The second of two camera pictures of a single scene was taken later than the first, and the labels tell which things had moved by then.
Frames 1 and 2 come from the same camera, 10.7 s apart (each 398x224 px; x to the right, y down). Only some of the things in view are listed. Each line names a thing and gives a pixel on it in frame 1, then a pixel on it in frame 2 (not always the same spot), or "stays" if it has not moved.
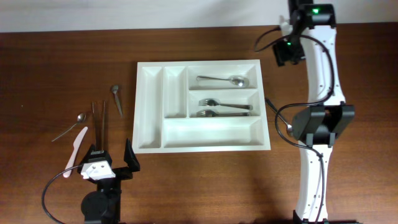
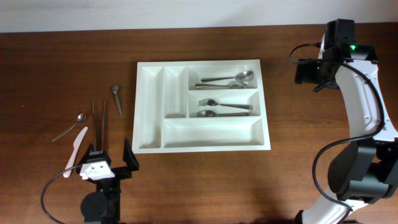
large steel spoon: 238,80 -> 236,84
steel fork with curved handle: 214,114 stays
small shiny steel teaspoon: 81,118 stays
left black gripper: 129,158 stays
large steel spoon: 289,127 -> 242,76
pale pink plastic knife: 76,144 stays
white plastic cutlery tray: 199,106 stays
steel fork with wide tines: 213,102 stays
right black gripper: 321,139 -> 302,73
